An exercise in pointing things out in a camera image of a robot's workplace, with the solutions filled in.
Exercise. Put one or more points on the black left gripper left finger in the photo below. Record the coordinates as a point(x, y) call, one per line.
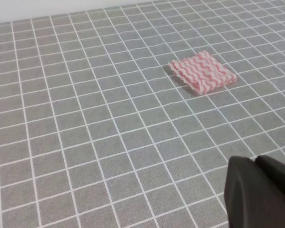
point(252, 200)

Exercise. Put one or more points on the pink white wavy striped towel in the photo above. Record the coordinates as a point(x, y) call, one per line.
point(202, 72)

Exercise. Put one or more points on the grey checked tablecloth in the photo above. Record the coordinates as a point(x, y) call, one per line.
point(96, 130)

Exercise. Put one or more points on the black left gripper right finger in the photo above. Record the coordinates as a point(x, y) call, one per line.
point(274, 169)

